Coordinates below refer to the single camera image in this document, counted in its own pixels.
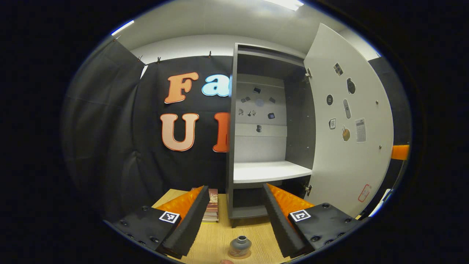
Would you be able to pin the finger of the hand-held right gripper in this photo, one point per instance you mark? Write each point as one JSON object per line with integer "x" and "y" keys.
{"x": 400, "y": 152}

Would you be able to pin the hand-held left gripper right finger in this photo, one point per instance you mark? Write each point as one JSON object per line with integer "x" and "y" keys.
{"x": 278, "y": 223}

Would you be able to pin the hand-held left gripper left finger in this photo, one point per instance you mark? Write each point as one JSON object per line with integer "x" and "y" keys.
{"x": 190, "y": 220}

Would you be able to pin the silver bottle with pink label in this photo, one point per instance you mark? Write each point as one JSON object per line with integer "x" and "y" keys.
{"x": 240, "y": 245}

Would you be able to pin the round brown coaster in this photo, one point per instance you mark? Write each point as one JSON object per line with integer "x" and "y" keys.
{"x": 240, "y": 258}

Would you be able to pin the white cabinet door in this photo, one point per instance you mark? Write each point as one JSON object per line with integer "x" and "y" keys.
{"x": 344, "y": 168}

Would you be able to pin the book with white pages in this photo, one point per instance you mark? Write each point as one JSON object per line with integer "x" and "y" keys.
{"x": 210, "y": 220}

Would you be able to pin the book with brown cover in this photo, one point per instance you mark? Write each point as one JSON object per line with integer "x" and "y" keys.
{"x": 213, "y": 201}

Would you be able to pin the white object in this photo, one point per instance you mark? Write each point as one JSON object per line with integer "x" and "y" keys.
{"x": 381, "y": 203}

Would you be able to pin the black backdrop cloth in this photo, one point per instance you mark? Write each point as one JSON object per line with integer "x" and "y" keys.
{"x": 146, "y": 165}

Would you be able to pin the ceiling light panel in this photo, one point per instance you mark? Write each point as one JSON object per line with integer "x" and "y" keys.
{"x": 285, "y": 3}

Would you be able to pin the ceiling light strip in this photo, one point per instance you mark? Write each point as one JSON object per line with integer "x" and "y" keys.
{"x": 122, "y": 27}

